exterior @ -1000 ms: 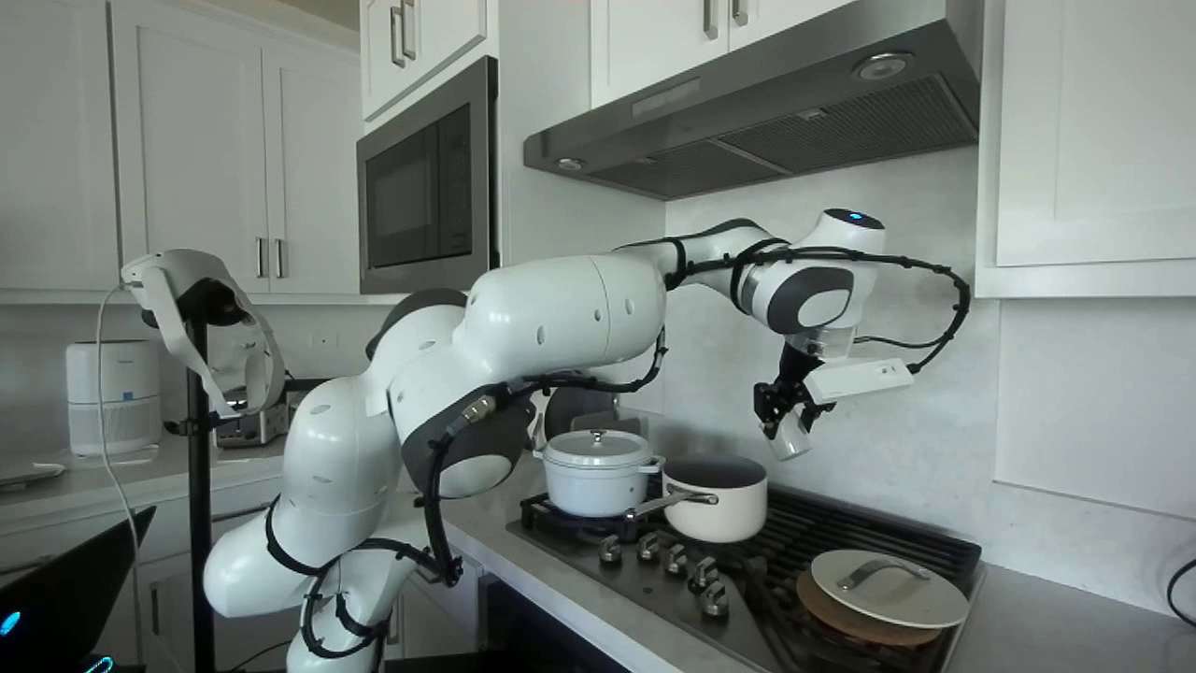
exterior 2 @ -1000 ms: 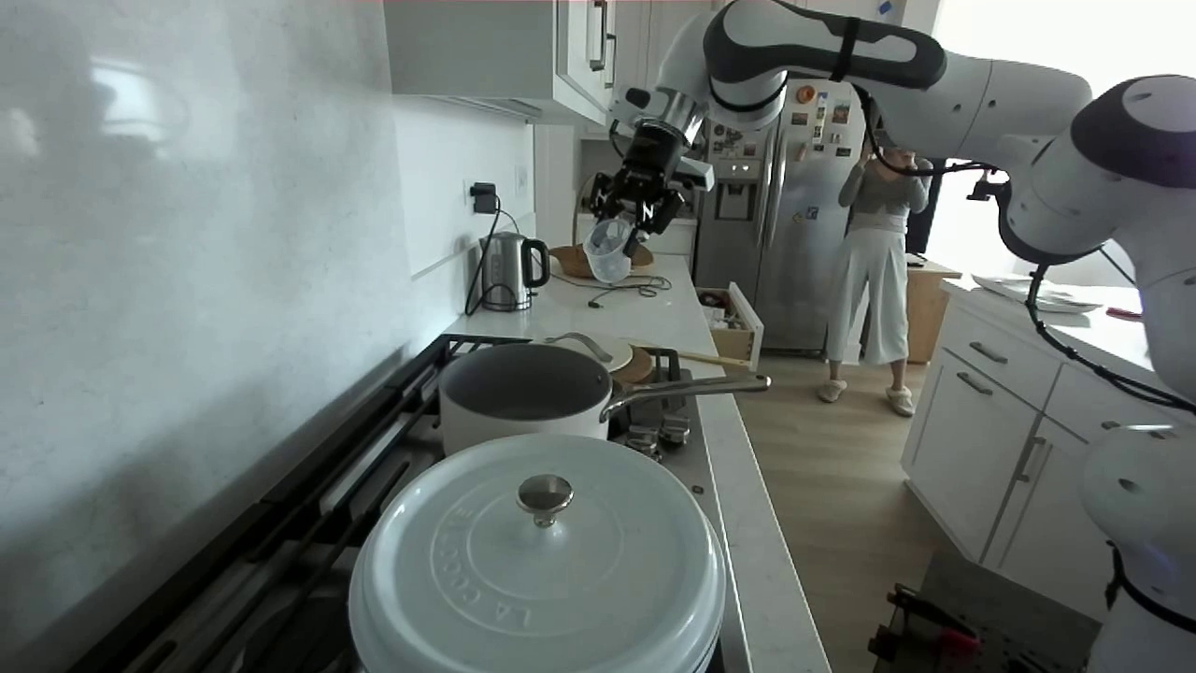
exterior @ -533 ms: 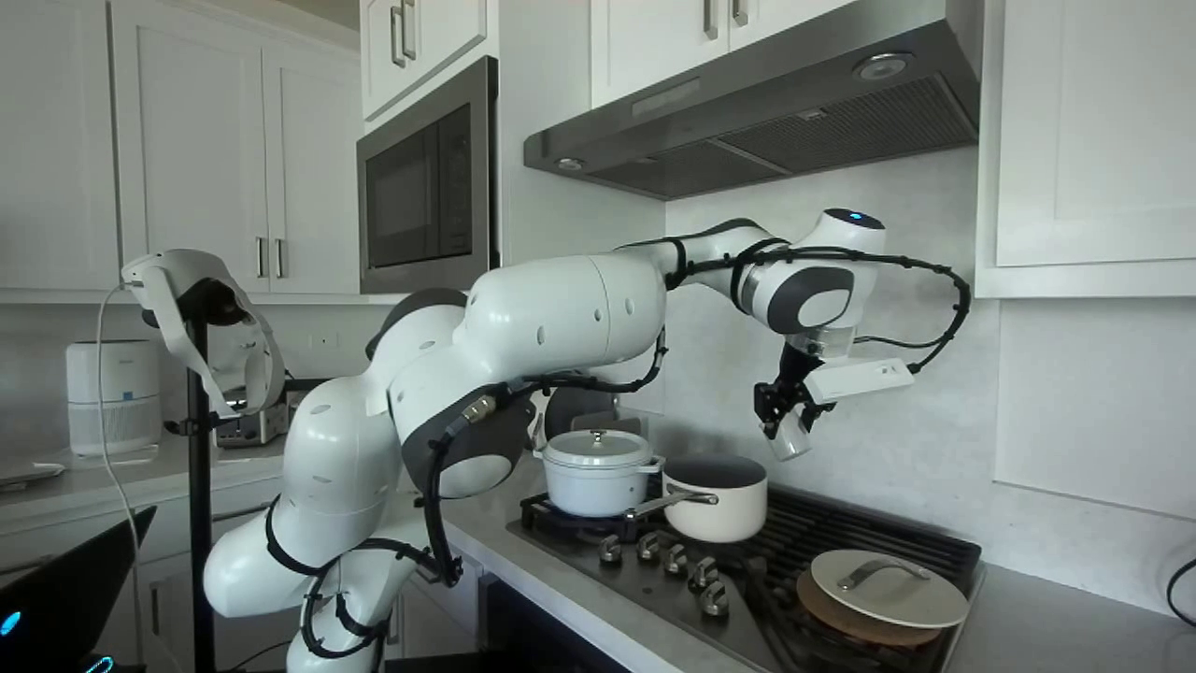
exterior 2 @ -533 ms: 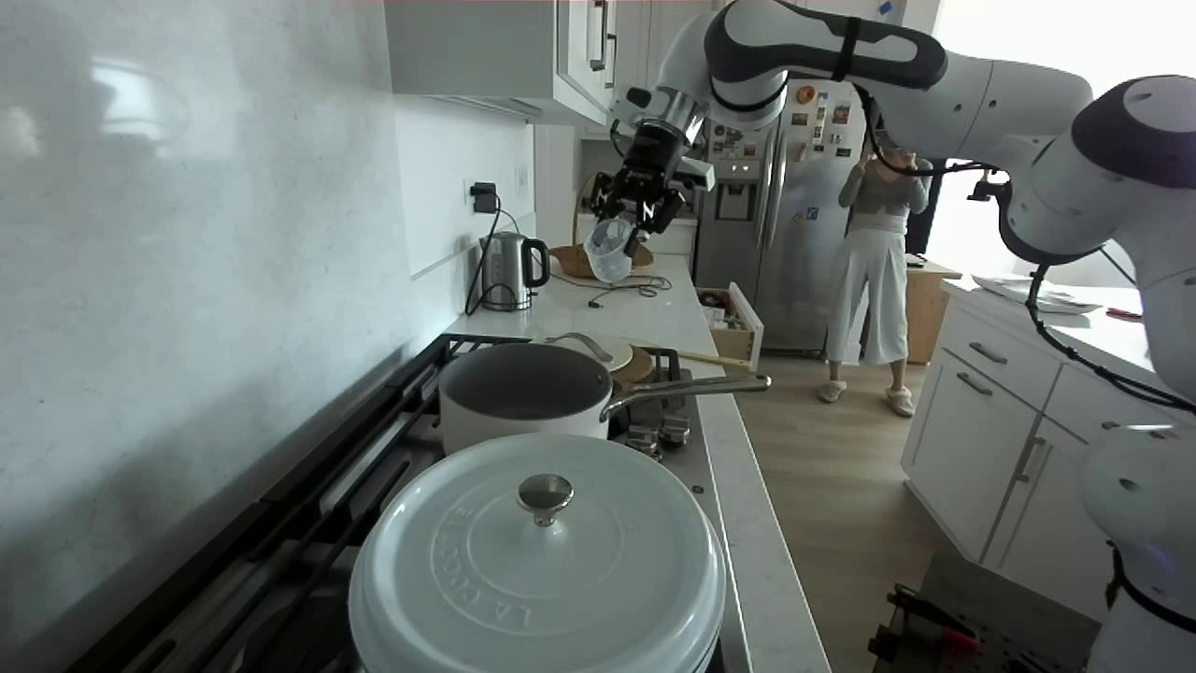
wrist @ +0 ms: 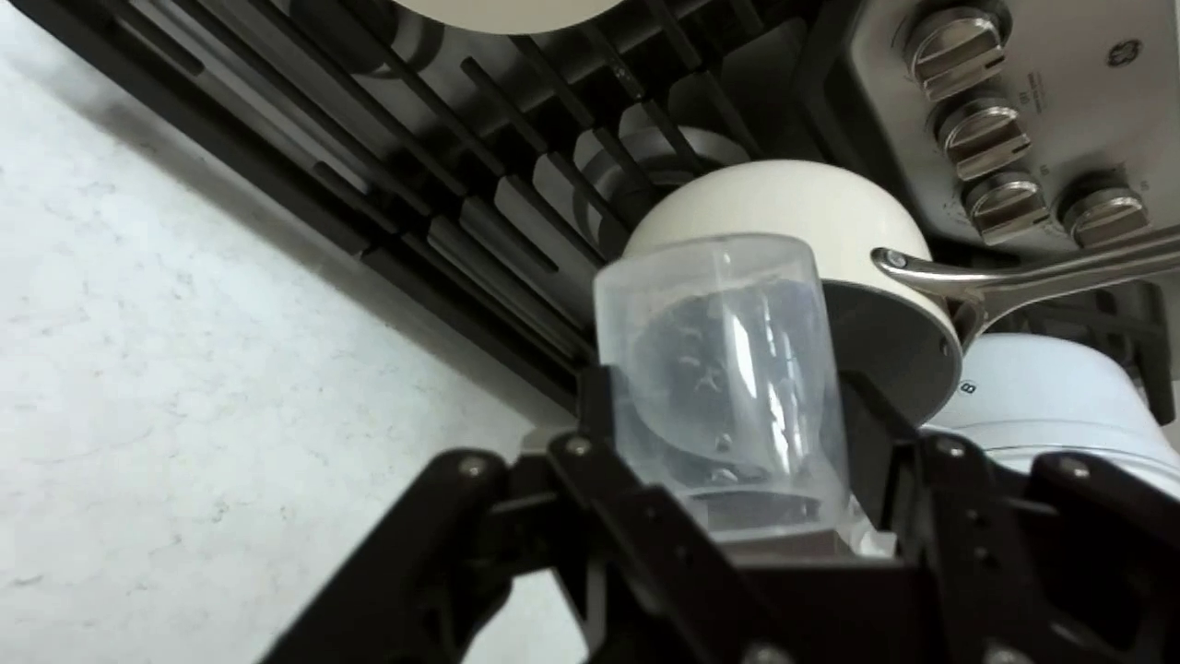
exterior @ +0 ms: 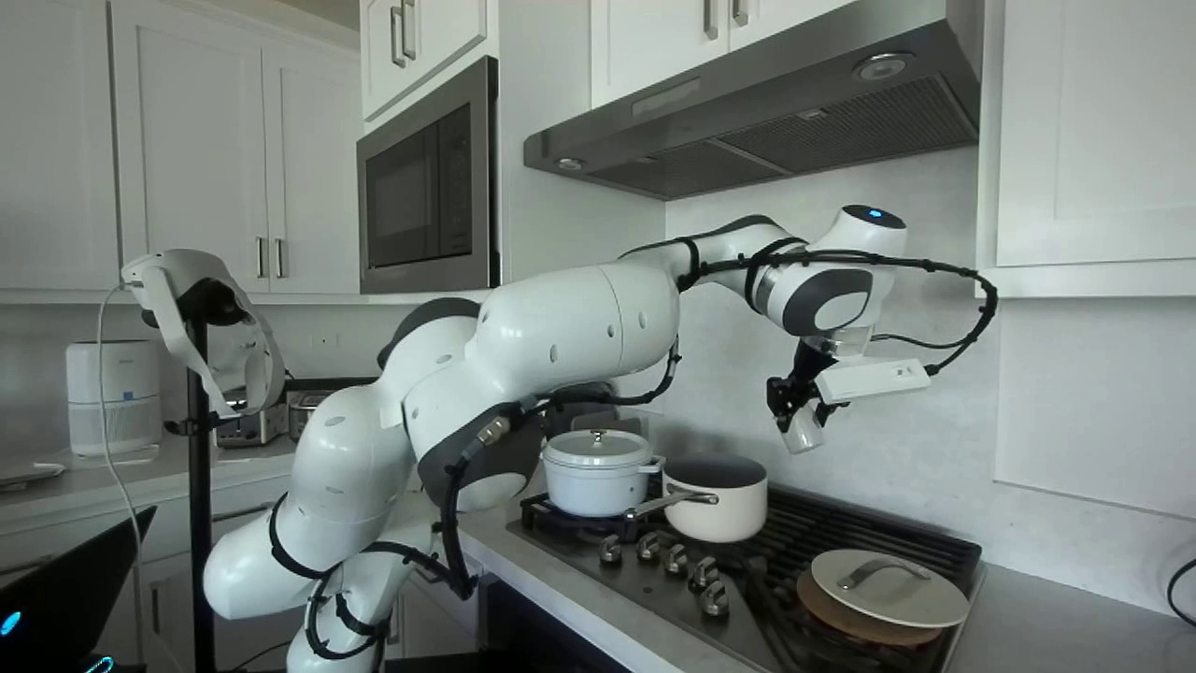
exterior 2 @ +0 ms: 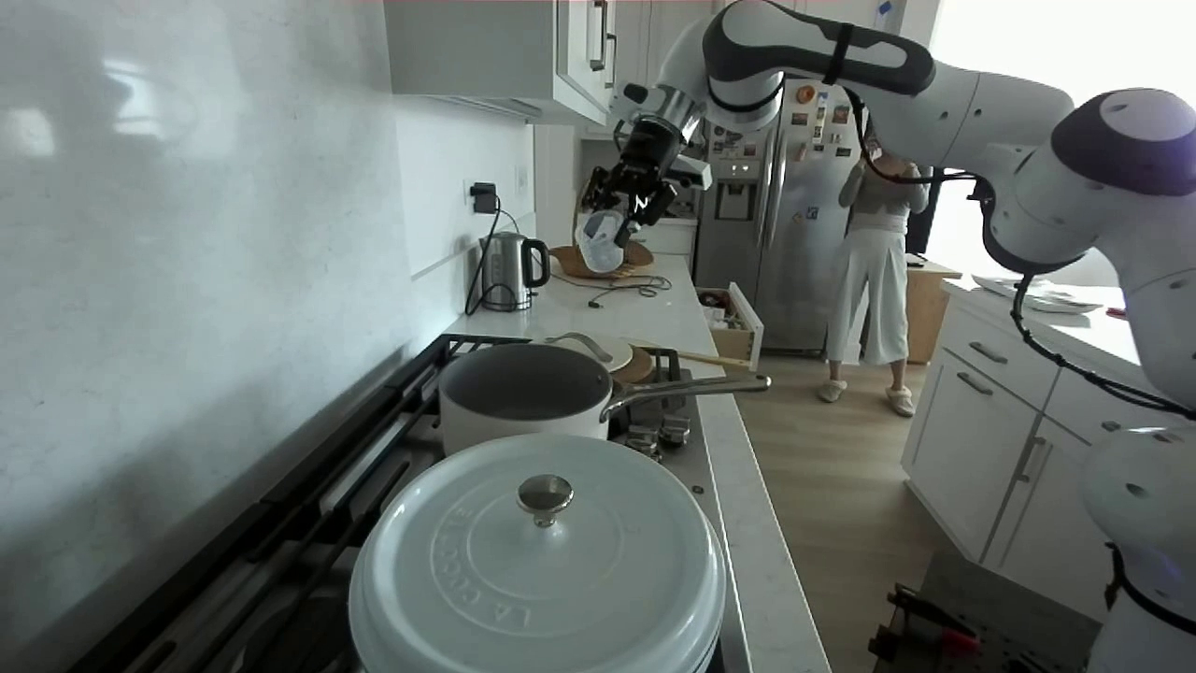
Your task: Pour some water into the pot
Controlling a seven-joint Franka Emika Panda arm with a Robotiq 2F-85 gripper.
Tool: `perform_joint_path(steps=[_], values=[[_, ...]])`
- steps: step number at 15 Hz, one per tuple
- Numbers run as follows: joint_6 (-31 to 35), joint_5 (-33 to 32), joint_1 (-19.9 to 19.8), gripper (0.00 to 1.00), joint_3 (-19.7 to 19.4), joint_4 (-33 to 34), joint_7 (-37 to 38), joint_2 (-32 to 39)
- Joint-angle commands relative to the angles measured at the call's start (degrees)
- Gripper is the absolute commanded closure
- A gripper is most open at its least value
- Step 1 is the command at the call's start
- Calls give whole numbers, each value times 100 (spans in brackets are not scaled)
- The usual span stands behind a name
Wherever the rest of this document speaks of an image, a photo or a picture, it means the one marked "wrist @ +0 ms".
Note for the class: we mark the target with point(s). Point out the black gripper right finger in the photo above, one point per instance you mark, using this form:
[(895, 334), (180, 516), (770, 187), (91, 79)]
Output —
[(983, 555)]

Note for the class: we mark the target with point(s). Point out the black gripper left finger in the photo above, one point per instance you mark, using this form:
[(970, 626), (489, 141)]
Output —
[(408, 539)]

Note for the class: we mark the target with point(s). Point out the clear plastic cup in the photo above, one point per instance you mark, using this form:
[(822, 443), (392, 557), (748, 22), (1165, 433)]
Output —
[(722, 370)]

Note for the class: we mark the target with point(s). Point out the white dutch oven with lid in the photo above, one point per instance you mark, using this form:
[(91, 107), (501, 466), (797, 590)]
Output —
[(1054, 393)]

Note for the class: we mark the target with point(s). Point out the steel cooktop knob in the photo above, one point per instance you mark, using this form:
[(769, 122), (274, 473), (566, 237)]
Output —
[(956, 54), (1102, 211), (983, 134), (1004, 205)]

